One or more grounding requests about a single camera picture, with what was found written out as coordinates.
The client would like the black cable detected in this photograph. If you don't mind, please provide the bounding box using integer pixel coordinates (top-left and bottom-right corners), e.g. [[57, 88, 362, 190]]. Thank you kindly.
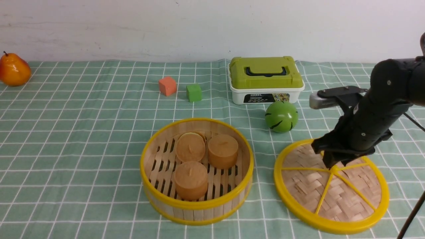
[[397, 112, 425, 239]]

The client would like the woven bamboo steamer lid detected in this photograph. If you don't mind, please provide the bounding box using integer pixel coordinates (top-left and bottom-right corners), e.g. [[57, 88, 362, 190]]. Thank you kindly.
[[274, 139, 390, 234]]

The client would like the orange pear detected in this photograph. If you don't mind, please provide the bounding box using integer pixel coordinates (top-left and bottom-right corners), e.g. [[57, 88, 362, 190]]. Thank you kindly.
[[0, 51, 32, 87]]

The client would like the green and white toolbox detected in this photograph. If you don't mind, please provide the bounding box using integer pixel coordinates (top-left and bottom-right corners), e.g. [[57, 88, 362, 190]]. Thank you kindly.
[[228, 56, 305, 105]]

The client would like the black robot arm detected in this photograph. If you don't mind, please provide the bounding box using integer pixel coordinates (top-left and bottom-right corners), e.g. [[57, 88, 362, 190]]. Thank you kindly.
[[309, 55, 425, 169]]

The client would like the back left brown bun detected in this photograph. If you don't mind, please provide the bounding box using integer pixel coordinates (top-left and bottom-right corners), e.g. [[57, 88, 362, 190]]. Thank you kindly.
[[176, 132, 206, 162]]

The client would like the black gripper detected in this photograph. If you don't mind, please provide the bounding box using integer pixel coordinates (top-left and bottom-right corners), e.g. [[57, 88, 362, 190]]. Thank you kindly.
[[311, 124, 393, 169]]

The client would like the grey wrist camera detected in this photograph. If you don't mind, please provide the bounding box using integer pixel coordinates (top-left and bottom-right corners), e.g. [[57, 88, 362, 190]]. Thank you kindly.
[[309, 86, 367, 112]]

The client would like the back right brown bun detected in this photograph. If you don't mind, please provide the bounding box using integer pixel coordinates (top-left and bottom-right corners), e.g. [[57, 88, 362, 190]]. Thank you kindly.
[[207, 134, 239, 169]]

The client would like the green striped ball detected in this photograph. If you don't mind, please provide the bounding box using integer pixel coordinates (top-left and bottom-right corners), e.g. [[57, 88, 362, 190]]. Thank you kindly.
[[265, 101, 298, 133]]

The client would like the green checked tablecloth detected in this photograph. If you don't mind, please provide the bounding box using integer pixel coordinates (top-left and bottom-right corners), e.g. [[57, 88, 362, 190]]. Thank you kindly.
[[0, 59, 424, 239]]

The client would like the front brown bun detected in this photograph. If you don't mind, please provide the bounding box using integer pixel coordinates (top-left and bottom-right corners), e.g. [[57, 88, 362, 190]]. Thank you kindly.
[[174, 161, 208, 201]]

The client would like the brown bun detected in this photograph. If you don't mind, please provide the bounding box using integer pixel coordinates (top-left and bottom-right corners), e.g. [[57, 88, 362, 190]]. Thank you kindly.
[[207, 134, 239, 169], [176, 132, 206, 162], [174, 161, 208, 201]]

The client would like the orange cube block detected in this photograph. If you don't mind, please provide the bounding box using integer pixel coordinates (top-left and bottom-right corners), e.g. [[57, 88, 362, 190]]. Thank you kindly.
[[158, 77, 177, 97]]

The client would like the bamboo steamer basket yellow rim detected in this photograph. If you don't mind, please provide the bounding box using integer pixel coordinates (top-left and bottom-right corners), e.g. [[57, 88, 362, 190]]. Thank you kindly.
[[140, 118, 254, 225]]

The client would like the green cube block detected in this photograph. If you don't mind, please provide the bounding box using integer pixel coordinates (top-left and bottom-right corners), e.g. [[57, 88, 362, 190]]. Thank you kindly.
[[186, 83, 203, 102]]

